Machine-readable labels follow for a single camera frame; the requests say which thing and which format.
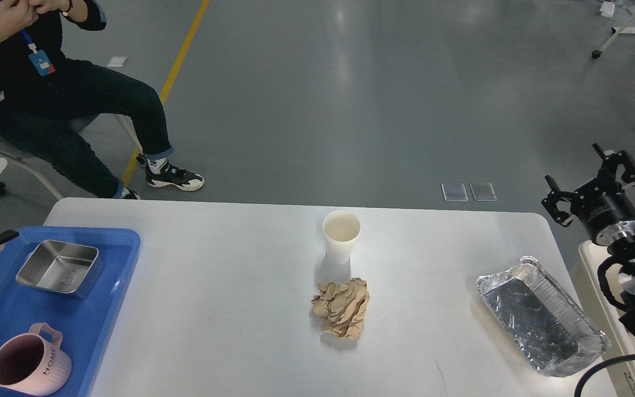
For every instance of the pink ribbed mug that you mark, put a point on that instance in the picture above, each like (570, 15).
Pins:
(33, 363)

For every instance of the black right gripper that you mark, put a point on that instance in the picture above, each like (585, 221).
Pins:
(601, 205)

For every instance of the aluminium foil tray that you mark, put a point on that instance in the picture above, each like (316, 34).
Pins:
(553, 333)

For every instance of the brown paper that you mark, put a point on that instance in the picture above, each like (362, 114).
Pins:
(342, 306)

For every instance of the clear floor plate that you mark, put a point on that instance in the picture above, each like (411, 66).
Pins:
(483, 191)
(454, 192)

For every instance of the white bin right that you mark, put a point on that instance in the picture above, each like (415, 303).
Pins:
(605, 316)

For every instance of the blue plastic tray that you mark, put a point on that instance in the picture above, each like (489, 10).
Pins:
(85, 323)

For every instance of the stainless steel rectangular tray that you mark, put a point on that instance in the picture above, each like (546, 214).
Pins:
(64, 268)

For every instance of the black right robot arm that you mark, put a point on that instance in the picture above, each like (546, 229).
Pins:
(616, 274)

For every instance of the clear floor plate right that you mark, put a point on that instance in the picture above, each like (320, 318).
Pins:
(483, 191)

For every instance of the seated person dark clothes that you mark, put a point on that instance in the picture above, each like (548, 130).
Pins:
(42, 91)

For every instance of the white paper cup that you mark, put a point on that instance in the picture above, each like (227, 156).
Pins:
(341, 228)

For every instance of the clear floor plate left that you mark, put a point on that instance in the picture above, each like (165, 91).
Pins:
(454, 192)

